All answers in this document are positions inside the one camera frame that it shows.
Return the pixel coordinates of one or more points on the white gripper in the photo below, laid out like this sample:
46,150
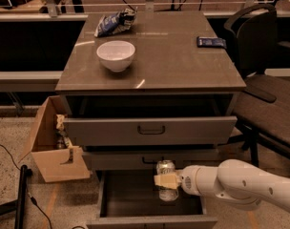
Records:
187,179

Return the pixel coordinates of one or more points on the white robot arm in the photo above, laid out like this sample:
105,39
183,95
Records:
233,181

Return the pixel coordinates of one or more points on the grey bottom drawer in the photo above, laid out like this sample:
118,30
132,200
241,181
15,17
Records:
130,200

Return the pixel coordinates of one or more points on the grey drawer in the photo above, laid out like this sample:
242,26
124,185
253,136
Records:
144,120
107,158
130,200

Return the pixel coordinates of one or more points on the grey middle drawer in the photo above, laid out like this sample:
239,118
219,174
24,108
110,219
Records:
107,158

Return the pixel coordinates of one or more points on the grey drawer cabinet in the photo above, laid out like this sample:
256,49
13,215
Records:
167,62

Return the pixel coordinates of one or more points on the grey top drawer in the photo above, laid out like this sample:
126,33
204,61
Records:
144,120

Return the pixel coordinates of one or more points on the brown cardboard box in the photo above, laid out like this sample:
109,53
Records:
54,164

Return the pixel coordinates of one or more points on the black office chair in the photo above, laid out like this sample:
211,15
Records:
263,108

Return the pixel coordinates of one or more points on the white ceramic bowl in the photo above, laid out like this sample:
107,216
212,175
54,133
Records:
117,55

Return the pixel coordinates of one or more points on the dark blue snack bar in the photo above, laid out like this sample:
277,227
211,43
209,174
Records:
211,42

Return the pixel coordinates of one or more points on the black stand pole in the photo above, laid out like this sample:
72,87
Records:
18,206

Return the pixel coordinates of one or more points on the blue chip bag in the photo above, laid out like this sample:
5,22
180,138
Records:
115,23

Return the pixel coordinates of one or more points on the metal railing frame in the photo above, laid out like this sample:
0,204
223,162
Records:
87,7

